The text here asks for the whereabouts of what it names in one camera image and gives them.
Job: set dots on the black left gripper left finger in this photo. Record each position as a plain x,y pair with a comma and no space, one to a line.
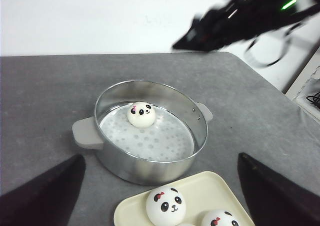
48,199

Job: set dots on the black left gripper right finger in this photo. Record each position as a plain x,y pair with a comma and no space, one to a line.
273,199

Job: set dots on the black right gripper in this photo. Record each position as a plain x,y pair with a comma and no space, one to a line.
223,26

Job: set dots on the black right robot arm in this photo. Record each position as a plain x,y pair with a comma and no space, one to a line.
275,14

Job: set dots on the cream rectangular tray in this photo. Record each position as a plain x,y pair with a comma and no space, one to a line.
203,192

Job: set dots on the steel steamer pot grey handles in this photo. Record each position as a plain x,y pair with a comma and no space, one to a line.
149,156

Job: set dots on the white shelf with cables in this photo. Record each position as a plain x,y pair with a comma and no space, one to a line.
306,86

